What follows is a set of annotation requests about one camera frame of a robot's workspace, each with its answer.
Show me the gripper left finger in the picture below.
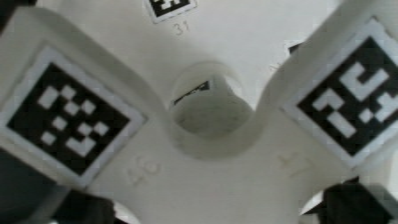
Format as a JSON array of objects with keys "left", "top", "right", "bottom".
[{"left": 23, "top": 184, "right": 121, "bottom": 224}]

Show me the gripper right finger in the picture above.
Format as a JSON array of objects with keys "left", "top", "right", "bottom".
[{"left": 304, "top": 178, "right": 398, "bottom": 224}]

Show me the white cross table base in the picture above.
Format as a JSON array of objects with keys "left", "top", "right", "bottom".
[{"left": 0, "top": 0, "right": 398, "bottom": 224}]

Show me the white cylindrical table leg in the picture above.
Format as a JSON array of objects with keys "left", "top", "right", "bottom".
[{"left": 170, "top": 75, "right": 252, "bottom": 139}]

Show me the white round table top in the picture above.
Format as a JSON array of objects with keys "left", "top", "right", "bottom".
[{"left": 37, "top": 0, "right": 344, "bottom": 104}]

